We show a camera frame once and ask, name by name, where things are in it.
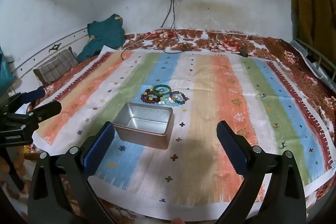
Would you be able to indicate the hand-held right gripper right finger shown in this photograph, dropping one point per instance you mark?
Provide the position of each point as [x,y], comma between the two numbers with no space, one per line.
[231,148]

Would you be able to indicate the green jade bangle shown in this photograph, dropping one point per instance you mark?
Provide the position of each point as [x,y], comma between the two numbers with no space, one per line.
[157,92]

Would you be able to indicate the teal cloth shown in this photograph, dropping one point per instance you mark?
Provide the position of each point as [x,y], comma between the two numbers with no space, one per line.
[5,71]

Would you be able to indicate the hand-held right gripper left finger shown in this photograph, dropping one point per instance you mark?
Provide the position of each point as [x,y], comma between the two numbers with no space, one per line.
[101,150]

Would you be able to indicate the small black charger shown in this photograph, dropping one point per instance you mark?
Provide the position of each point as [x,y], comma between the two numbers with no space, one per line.
[242,53]

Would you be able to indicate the striped pastel mat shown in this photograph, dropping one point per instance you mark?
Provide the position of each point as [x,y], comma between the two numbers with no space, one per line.
[210,82]

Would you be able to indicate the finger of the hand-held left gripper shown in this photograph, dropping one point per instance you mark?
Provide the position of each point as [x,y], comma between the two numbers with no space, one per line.
[31,95]
[44,109]

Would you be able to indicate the teal garment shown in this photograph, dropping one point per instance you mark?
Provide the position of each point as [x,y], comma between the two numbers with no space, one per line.
[105,35]

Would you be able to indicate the metal bed rail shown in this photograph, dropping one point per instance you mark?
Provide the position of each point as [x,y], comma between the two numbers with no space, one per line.
[39,54]

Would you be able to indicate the silver metal tin box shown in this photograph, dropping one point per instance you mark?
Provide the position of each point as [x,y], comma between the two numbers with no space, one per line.
[144,125]

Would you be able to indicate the striped patterned tablecloth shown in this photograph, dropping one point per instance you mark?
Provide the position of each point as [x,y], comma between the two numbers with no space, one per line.
[199,37]

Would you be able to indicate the mustard yellow garment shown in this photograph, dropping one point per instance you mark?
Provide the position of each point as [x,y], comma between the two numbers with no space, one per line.
[312,3]

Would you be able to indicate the grey metal rack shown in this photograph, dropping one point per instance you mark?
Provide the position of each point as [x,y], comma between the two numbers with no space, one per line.
[315,56]

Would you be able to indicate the plaid pillow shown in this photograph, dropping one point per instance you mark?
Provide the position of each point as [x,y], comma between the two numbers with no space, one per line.
[56,66]

